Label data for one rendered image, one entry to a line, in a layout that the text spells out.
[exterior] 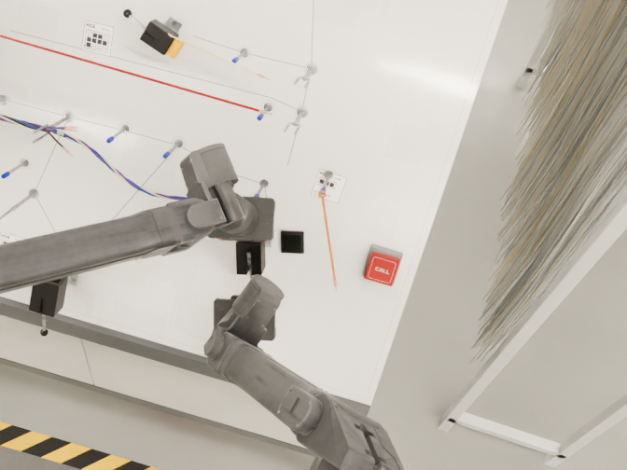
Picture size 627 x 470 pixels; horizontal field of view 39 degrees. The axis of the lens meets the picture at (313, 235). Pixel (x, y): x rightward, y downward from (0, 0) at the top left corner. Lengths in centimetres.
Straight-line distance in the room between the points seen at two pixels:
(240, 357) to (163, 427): 131
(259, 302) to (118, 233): 25
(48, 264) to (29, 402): 147
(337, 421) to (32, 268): 44
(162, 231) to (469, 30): 57
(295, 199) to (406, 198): 19
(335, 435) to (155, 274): 78
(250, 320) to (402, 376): 136
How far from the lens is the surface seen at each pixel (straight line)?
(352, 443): 86
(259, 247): 143
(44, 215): 163
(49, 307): 157
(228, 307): 144
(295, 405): 94
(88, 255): 114
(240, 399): 190
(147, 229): 117
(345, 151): 145
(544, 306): 184
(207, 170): 126
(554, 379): 277
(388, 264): 148
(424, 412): 260
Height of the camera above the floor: 240
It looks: 60 degrees down
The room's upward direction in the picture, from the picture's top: 14 degrees clockwise
